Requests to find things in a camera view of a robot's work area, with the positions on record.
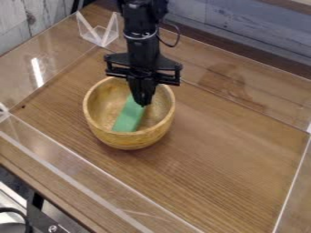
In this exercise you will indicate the green rectangular block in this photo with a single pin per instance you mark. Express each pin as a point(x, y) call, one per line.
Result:
point(130, 116)

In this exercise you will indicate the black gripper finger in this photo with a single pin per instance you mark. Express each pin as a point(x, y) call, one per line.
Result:
point(148, 91)
point(135, 87)

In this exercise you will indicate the black table clamp bracket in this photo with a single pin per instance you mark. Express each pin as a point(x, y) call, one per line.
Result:
point(47, 218)

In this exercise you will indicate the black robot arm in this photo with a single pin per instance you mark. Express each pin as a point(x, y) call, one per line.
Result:
point(143, 15)

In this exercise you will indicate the clear acrylic corner bracket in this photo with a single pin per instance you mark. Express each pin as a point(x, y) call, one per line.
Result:
point(99, 35)

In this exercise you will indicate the clear acrylic tray wall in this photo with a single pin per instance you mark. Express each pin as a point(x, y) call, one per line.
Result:
point(223, 161)

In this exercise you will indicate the brown wooden bowl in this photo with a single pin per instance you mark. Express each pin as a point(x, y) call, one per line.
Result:
point(130, 133)

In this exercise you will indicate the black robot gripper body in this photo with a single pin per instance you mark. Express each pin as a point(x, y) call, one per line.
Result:
point(143, 60)

